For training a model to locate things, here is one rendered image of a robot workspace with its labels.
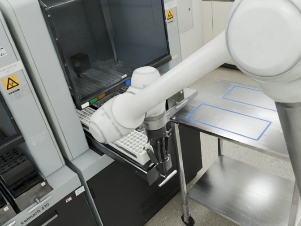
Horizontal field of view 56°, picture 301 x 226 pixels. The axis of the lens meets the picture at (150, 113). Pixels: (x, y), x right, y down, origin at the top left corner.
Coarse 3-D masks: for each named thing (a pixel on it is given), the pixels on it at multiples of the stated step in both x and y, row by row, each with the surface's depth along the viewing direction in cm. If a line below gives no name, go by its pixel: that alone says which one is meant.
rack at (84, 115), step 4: (88, 108) 146; (80, 112) 143; (84, 112) 142; (88, 112) 142; (92, 112) 141; (80, 116) 139; (84, 116) 139; (88, 116) 138; (80, 120) 136; (84, 120) 137; (88, 120) 135; (84, 124) 135; (88, 124) 132; (84, 128) 137; (88, 128) 140
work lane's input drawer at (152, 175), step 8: (88, 136) 134; (96, 144) 131; (104, 144) 127; (104, 152) 128; (112, 152) 121; (120, 152) 118; (120, 160) 119; (128, 160) 116; (168, 160) 115; (128, 168) 117; (136, 168) 112; (144, 168) 109; (152, 168) 109; (168, 168) 116; (144, 176) 110; (152, 176) 110; (160, 176) 114; (168, 176) 111; (160, 184) 108
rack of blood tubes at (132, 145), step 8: (128, 136) 119; (136, 136) 119; (144, 136) 117; (112, 144) 122; (120, 144) 115; (128, 144) 115; (136, 144) 113; (144, 144) 113; (128, 152) 119; (136, 152) 109; (144, 152) 108; (136, 160) 112; (144, 160) 109
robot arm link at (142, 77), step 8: (136, 72) 87; (144, 72) 86; (152, 72) 86; (136, 80) 86; (144, 80) 85; (152, 80) 86; (128, 88) 89; (136, 88) 86; (160, 104) 90; (152, 112) 89; (160, 112) 92
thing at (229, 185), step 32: (224, 96) 142; (256, 96) 138; (192, 128) 127; (224, 128) 120; (256, 128) 117; (224, 160) 181; (288, 160) 101; (192, 192) 163; (224, 192) 159; (256, 192) 156; (288, 192) 152; (192, 224) 172; (256, 224) 140; (288, 224) 117
